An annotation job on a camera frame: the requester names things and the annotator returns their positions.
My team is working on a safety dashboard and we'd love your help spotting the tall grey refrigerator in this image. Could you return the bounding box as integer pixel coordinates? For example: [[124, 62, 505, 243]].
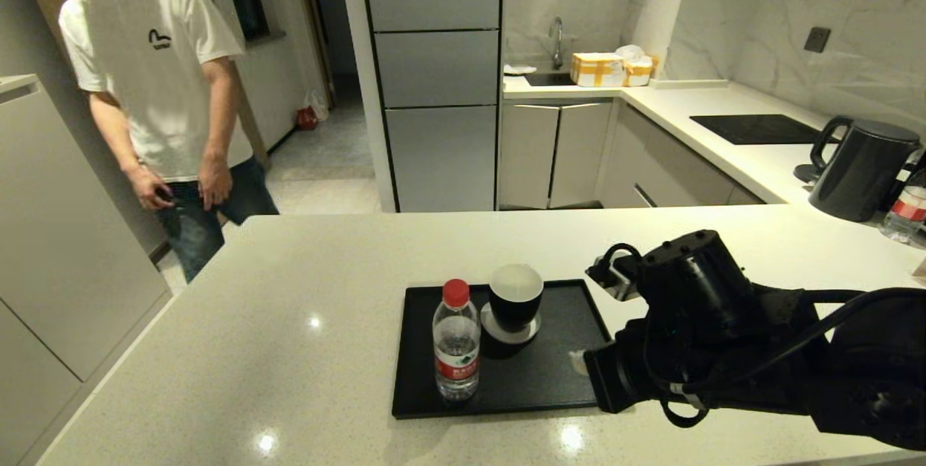
[[358, 0, 504, 213]]

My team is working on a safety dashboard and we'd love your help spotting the person left hand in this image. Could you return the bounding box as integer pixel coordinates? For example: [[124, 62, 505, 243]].
[[197, 153, 234, 212]]

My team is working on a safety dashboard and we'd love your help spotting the small box yellow tape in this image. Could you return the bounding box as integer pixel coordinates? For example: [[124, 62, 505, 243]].
[[624, 56, 659, 87]]

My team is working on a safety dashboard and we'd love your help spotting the grey sink cabinet door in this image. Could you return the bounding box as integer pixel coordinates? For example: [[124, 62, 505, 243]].
[[550, 101, 613, 208], [499, 103, 559, 210]]

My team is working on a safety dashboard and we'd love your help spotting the black induction cooktop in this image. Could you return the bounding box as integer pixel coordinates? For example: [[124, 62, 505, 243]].
[[689, 114, 840, 145]]

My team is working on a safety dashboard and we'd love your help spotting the person left forearm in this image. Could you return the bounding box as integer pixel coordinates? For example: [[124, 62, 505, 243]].
[[201, 57, 241, 163]]

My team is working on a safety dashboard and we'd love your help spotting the white storage cabinet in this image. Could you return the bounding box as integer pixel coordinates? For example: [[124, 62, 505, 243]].
[[0, 74, 173, 466]]

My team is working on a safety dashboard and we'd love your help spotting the chrome sink faucet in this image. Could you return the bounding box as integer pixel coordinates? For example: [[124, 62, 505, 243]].
[[548, 17, 565, 71]]

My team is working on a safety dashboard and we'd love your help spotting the person in white t-shirt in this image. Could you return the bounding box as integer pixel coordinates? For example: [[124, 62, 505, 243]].
[[33, 0, 281, 284]]

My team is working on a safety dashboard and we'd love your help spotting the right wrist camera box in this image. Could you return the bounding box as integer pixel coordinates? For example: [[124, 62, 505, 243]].
[[585, 243, 646, 302]]

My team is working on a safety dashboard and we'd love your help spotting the clear water bottle red label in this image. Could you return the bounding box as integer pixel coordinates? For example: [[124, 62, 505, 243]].
[[879, 169, 926, 244], [432, 279, 482, 402]]

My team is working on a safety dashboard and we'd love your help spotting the grey counter drawer cabinet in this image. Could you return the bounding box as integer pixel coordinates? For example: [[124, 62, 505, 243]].
[[598, 103, 766, 208]]

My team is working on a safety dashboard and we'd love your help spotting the person right forearm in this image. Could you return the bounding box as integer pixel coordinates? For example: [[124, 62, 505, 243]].
[[90, 90, 149, 177]]

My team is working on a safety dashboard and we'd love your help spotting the wooden door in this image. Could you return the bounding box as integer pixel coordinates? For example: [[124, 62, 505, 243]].
[[13, 0, 271, 261]]

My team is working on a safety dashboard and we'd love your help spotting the person right hand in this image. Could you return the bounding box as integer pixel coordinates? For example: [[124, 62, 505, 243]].
[[129, 162, 176, 211]]

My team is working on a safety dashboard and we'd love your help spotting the black cup white inside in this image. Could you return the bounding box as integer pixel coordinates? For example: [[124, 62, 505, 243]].
[[488, 264, 544, 334]]

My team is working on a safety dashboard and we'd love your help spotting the black rectangular serving tray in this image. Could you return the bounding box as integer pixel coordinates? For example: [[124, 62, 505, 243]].
[[391, 279, 613, 420]]

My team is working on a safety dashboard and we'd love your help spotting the white saucer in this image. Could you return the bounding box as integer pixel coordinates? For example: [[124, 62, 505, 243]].
[[480, 305, 541, 345]]

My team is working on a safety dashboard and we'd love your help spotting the black electric kettle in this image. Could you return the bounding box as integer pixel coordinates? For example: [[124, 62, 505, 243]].
[[808, 117, 921, 223]]

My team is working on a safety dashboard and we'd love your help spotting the large box yellow tape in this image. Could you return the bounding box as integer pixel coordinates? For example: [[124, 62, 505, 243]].
[[571, 53, 626, 88]]

